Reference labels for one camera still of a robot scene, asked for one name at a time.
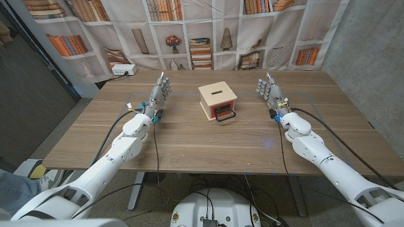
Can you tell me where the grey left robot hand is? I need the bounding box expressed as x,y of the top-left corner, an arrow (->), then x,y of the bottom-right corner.
143,71 -> 174,119

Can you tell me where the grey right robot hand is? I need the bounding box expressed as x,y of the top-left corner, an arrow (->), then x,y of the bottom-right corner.
256,72 -> 291,119

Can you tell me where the light wooden box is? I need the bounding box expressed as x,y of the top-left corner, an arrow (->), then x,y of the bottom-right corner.
198,81 -> 238,122

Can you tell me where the red drawer with black handle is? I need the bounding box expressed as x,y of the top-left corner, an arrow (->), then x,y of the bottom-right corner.
210,100 -> 237,123

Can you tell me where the white power strip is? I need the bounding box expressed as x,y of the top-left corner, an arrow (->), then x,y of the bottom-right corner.
111,64 -> 138,76

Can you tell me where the printed bookshelf backdrop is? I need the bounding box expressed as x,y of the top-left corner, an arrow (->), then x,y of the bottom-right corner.
6,0 -> 351,84

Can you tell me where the grey metal table leg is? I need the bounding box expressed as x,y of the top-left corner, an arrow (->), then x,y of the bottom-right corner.
287,175 -> 309,218
128,172 -> 146,211

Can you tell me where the white robot torso base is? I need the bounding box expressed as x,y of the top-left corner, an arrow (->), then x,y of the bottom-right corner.
169,188 -> 262,227

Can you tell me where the grey white sneaker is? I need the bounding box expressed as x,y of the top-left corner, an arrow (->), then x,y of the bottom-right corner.
39,169 -> 66,190

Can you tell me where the white floor platform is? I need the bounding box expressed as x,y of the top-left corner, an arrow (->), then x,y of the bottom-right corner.
14,159 -> 78,187

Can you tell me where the person's blue jeans leg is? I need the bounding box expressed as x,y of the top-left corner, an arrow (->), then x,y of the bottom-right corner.
0,170 -> 42,216

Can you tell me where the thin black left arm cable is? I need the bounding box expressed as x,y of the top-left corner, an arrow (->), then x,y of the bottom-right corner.
71,122 -> 170,220

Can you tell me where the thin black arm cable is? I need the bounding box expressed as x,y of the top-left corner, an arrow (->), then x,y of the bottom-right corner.
71,122 -> 170,220
276,122 -> 385,224

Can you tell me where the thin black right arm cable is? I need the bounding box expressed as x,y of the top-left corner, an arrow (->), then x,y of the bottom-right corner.
276,122 -> 385,224

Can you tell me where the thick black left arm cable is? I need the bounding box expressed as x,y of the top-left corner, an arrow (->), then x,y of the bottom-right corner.
90,108 -> 141,166

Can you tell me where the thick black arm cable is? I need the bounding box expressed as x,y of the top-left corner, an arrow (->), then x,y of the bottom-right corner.
90,108 -> 141,166
290,107 -> 400,192

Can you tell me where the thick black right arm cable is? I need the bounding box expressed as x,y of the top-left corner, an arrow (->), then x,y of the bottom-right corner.
290,107 -> 400,192

